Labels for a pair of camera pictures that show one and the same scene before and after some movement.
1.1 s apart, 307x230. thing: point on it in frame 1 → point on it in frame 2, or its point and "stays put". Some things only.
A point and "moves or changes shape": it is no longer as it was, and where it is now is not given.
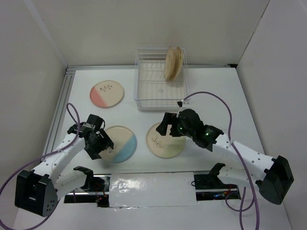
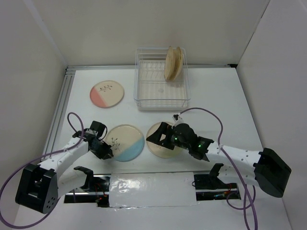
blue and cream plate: [124, 143] moves or changes shape
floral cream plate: [169, 71] stays put
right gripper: [171, 123] → [169, 136]
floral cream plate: [178, 64] stays put
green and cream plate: [165, 146] stays put
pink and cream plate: [107, 94] stays put
